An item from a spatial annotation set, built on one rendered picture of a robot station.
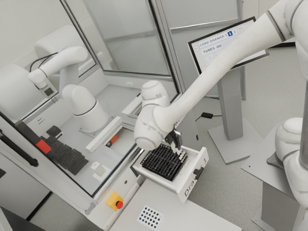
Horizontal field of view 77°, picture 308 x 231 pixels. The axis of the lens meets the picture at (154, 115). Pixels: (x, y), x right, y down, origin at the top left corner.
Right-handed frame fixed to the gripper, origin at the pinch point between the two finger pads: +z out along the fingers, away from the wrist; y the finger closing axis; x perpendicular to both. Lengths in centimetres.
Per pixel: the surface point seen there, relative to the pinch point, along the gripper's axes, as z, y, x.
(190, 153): 13.7, -1.4, -7.6
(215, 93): 92, 58, -155
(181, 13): -18, 82, -152
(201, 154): 6.9, -10.7, -5.8
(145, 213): 20.1, 5.9, 31.9
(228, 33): -16, 9, -97
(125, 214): 23.6, 18.3, 38.1
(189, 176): 7.7, -10.8, 8.3
